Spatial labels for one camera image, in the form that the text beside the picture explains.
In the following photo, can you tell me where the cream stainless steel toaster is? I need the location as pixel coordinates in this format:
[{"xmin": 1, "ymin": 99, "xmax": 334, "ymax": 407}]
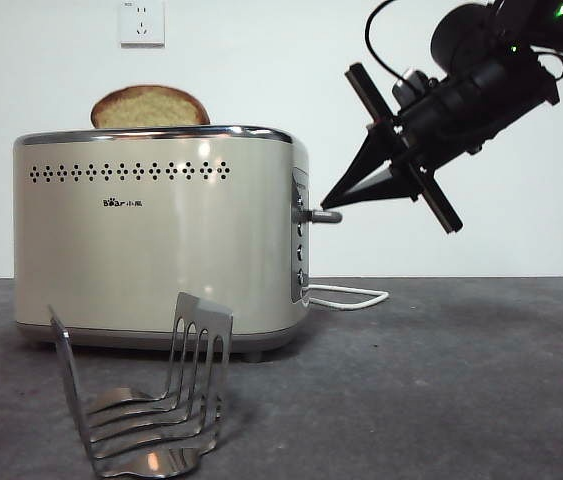
[{"xmin": 12, "ymin": 123, "xmax": 311, "ymax": 362}]

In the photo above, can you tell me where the white wall socket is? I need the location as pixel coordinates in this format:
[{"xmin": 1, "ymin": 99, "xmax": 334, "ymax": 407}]
[{"xmin": 120, "ymin": 0, "xmax": 166, "ymax": 50}]

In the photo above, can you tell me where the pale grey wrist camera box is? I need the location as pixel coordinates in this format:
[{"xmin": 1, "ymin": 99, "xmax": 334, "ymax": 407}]
[{"xmin": 390, "ymin": 68, "xmax": 438, "ymax": 104}]

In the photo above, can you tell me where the black camera cable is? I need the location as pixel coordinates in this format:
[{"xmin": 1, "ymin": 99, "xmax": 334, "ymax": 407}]
[{"xmin": 364, "ymin": 0, "xmax": 412, "ymax": 84}]

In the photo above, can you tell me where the white power cable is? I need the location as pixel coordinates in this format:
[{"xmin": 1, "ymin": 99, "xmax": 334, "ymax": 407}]
[{"xmin": 304, "ymin": 284, "xmax": 390, "ymax": 312}]

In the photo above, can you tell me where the bread slice with brown crust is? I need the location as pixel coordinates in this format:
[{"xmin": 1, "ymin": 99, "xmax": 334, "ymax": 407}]
[{"xmin": 89, "ymin": 84, "xmax": 211, "ymax": 130}]

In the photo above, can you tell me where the grey toaster lever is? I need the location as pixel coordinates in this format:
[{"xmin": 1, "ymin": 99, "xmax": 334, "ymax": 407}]
[{"xmin": 299, "ymin": 207, "xmax": 343, "ymax": 225}]

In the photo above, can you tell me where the shiny metal toast rack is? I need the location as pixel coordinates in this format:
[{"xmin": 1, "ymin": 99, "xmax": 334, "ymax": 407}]
[{"xmin": 46, "ymin": 292, "xmax": 235, "ymax": 477}]

